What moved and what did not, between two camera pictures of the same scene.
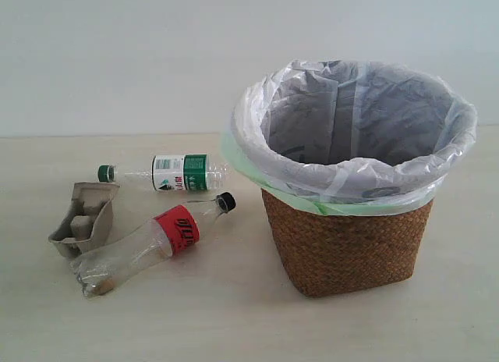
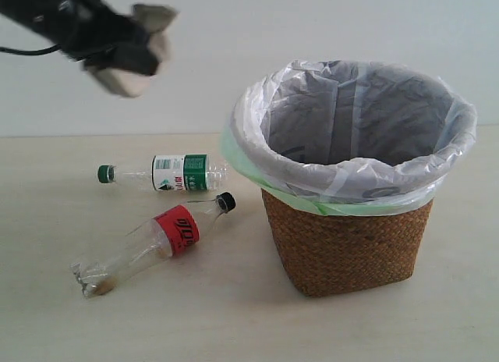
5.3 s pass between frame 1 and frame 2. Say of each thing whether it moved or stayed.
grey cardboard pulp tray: moved
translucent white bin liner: stayed
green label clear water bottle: stayed
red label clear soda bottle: stayed
